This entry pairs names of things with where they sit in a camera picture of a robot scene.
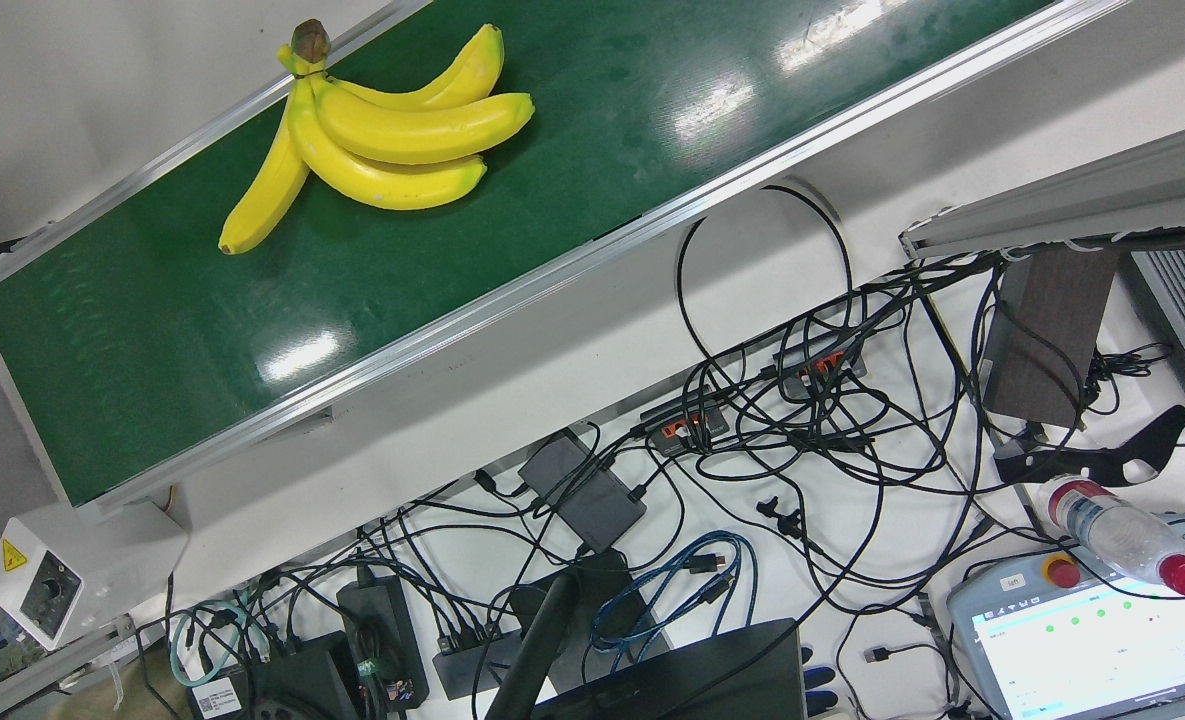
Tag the yellow banana bunch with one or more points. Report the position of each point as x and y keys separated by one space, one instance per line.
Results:
x=402 y=130

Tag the black hub orange ports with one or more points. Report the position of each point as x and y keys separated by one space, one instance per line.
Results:
x=682 y=420
x=817 y=360

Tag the grey power adapter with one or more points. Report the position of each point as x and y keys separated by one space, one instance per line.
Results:
x=582 y=490

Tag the green conveyor belt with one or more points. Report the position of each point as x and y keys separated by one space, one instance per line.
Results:
x=552 y=200

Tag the black monitor stand base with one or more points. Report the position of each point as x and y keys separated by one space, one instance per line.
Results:
x=612 y=580

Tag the black monitor stand pole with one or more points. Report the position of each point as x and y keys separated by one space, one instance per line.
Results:
x=537 y=650

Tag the black monitor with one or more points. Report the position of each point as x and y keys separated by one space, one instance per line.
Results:
x=692 y=680

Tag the small black multiport hub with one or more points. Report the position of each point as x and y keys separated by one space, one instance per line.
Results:
x=462 y=670

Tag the black power brick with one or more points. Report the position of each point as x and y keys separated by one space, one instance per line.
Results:
x=377 y=630

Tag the black box white label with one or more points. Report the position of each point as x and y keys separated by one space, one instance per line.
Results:
x=292 y=680

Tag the aluminium profile beam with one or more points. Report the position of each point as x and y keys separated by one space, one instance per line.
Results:
x=1102 y=200

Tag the clear plastic bottle red cap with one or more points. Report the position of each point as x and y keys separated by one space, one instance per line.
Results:
x=1112 y=530

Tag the grey teach pendant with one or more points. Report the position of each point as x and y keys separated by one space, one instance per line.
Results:
x=1082 y=650

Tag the white conveyor control box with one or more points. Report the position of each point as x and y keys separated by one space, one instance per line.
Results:
x=37 y=585

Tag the black curved bracket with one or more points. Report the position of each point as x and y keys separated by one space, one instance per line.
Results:
x=1072 y=465

